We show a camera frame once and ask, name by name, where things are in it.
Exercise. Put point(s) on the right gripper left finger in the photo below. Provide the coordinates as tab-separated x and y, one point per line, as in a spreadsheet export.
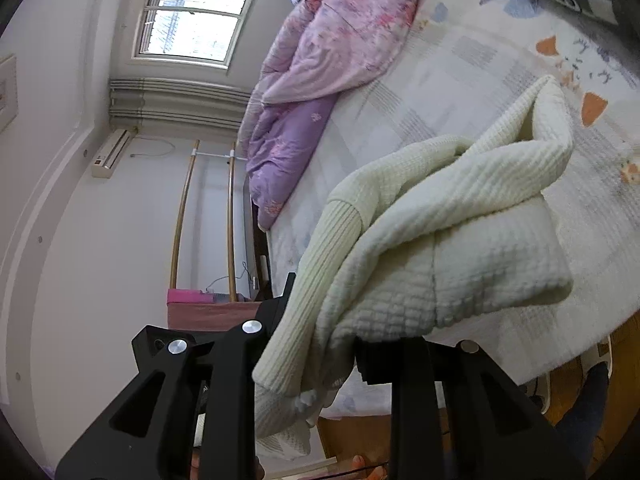
192	390

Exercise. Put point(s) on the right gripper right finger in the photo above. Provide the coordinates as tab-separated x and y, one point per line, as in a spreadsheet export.
456	414

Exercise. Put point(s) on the cream white knit sweater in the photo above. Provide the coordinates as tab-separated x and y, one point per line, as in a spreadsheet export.
417	241

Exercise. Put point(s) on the lower wooden ballet bar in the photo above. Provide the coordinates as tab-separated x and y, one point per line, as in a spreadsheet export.
230	226

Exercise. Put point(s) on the wooden ballet bar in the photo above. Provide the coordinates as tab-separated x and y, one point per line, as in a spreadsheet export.
230	226
175	248

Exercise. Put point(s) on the upper wooden ballet bar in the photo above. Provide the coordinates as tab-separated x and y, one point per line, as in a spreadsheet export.
175	248

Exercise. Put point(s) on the grey striped left curtain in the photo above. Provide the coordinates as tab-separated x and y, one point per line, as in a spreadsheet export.
146	101

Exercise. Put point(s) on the white patterned bed sheet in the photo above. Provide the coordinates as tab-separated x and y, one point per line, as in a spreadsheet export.
464	63

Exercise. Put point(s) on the purple floral comforter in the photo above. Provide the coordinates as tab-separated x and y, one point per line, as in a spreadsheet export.
324	48

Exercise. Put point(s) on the white wall air conditioner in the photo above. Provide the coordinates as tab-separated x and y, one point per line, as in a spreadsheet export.
110	153

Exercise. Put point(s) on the window with white frame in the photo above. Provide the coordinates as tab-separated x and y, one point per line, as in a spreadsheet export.
203	32

